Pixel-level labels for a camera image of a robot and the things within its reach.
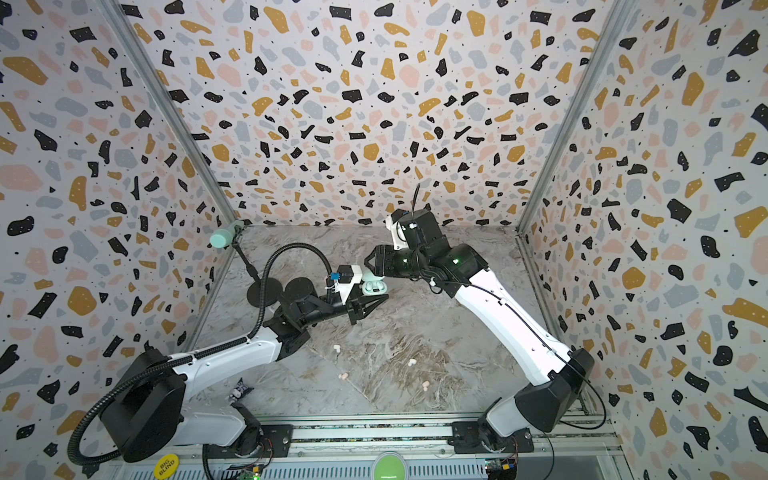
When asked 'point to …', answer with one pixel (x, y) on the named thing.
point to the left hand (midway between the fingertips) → (387, 287)
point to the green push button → (390, 465)
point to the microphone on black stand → (224, 238)
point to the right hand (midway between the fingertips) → (369, 258)
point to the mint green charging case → (373, 285)
